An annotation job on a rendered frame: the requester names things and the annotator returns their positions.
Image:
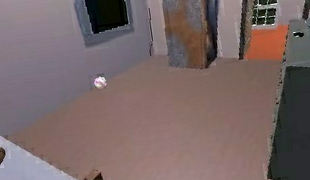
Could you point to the grey wall television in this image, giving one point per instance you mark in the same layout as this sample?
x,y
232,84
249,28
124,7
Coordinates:
x,y
106,12

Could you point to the small black object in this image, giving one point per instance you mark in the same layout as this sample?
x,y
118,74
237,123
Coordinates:
x,y
298,34

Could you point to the dark door frame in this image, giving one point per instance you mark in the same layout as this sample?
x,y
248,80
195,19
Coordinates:
x,y
248,11

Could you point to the pink white toy ball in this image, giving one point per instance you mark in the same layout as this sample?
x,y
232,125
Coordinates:
x,y
100,82

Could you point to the rusty brown room door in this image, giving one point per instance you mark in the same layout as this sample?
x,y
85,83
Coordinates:
x,y
187,23

